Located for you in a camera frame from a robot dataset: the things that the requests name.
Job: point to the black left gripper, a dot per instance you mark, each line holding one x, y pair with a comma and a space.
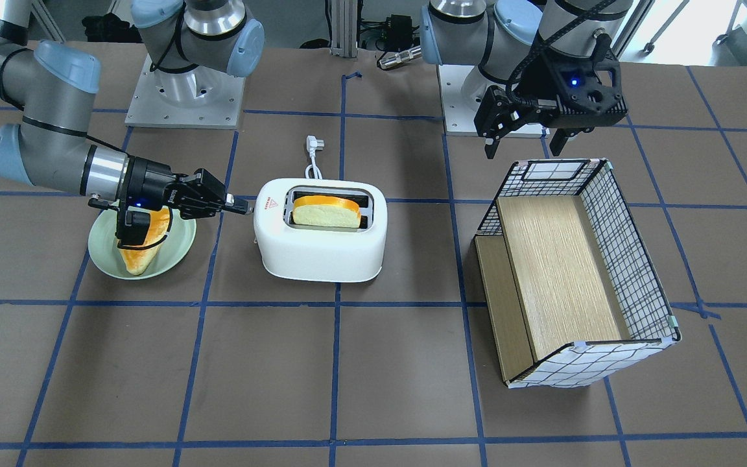
541, 83

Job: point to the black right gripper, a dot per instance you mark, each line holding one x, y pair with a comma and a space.
148, 183

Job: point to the white two-slot toaster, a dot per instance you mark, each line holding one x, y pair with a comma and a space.
333, 254

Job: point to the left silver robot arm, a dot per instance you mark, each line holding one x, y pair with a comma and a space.
503, 37

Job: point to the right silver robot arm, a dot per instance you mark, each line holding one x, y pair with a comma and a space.
55, 87

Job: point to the yellow bread slice in toaster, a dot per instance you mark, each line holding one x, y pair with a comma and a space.
326, 211

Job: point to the triangular golden bread piece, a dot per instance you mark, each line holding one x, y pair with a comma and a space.
137, 261

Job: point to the light green plate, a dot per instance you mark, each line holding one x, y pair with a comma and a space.
102, 245

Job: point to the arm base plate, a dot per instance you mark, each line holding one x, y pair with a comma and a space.
461, 90
197, 99

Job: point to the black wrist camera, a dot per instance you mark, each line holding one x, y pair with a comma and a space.
141, 230

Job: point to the wire basket with wooden shelf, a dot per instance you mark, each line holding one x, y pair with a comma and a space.
571, 290

